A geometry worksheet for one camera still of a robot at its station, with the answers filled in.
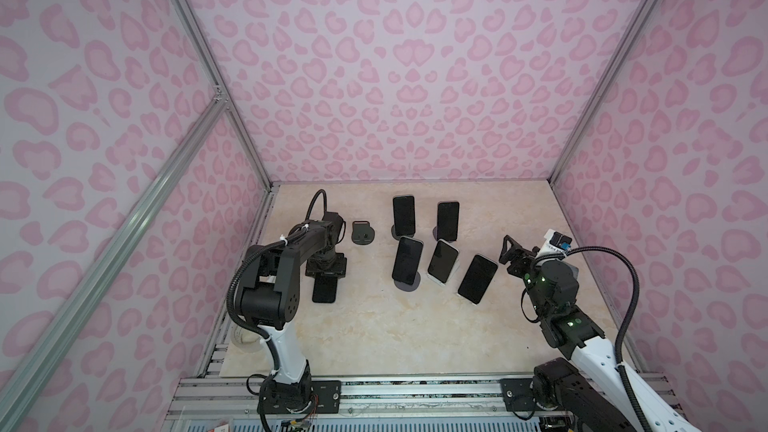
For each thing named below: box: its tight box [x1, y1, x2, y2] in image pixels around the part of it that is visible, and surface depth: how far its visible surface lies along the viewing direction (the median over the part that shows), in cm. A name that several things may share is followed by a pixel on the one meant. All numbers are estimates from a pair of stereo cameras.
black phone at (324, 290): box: [312, 277, 337, 303], surface depth 92 cm
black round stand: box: [351, 220, 375, 245], surface depth 103 cm
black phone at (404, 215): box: [393, 196, 415, 236], surface depth 97 cm
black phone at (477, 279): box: [458, 254, 498, 305], surface depth 88 cm
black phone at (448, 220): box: [437, 201, 460, 241], surface depth 97 cm
